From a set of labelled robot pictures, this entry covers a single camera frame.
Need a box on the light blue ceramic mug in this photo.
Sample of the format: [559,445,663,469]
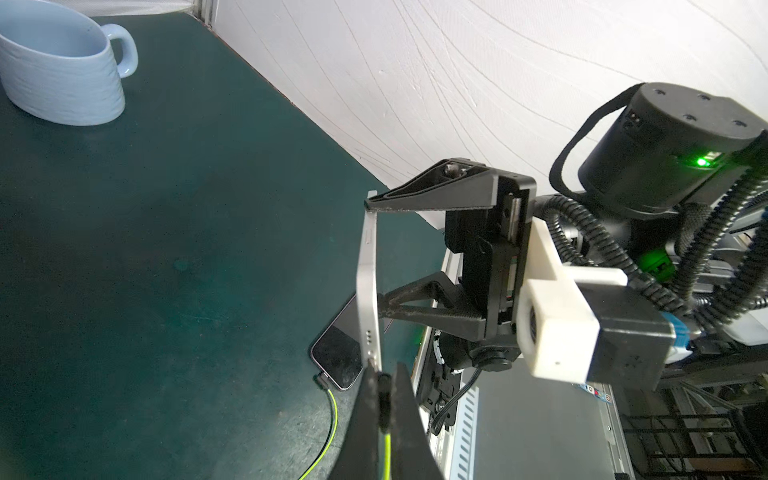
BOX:
[1,1,139,126]

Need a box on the yellow-green earphone cable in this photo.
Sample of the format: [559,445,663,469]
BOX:
[377,373,394,480]
[298,371,340,480]

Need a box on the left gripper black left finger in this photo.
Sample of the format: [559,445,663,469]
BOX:
[327,367,380,480]

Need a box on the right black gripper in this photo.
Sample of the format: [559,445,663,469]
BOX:
[365,159,536,369]

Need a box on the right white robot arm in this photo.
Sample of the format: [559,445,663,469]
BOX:
[356,83,767,388]

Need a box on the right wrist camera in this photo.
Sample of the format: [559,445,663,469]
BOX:
[514,218,691,389]

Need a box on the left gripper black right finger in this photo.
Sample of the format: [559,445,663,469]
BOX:
[390,363,444,480]

